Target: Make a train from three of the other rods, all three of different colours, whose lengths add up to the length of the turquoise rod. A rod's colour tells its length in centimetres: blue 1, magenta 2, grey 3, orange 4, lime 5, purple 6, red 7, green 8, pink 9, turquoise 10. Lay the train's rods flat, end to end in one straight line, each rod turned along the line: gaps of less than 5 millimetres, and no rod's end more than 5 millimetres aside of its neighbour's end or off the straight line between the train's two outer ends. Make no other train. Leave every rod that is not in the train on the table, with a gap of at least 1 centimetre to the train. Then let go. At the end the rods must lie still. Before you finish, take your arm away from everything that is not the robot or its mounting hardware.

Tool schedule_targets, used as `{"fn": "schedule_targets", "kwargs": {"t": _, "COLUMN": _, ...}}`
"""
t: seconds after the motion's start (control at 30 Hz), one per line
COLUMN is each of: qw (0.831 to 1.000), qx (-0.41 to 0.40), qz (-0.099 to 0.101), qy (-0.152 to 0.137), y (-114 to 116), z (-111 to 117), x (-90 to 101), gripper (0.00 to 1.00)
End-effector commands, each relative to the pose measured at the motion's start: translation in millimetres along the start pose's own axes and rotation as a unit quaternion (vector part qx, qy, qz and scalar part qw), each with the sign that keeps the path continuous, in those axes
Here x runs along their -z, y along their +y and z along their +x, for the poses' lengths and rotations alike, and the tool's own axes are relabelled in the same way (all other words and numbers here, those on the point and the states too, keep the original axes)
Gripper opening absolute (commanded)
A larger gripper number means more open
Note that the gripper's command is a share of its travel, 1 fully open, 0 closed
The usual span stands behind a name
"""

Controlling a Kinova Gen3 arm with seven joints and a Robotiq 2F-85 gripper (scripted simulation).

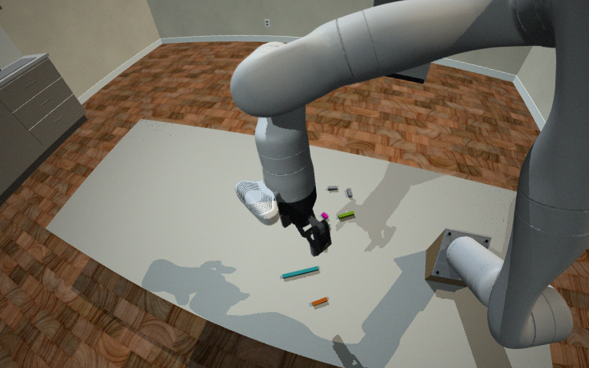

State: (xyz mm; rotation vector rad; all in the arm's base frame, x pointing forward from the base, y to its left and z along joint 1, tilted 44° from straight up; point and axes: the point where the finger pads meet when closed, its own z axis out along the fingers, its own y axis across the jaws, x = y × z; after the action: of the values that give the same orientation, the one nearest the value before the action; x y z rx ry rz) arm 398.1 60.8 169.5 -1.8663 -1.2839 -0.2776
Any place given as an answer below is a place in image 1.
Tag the lime green rod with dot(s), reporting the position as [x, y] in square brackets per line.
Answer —
[346, 215]

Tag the orange rectangular bar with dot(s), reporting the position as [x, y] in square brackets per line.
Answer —
[319, 301]

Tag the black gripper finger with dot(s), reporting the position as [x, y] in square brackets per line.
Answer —
[285, 221]
[320, 231]

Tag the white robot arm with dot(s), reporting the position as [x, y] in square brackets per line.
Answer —
[550, 228]

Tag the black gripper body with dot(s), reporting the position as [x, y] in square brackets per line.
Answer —
[301, 209]

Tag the turquoise rod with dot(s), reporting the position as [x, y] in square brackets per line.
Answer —
[296, 273]

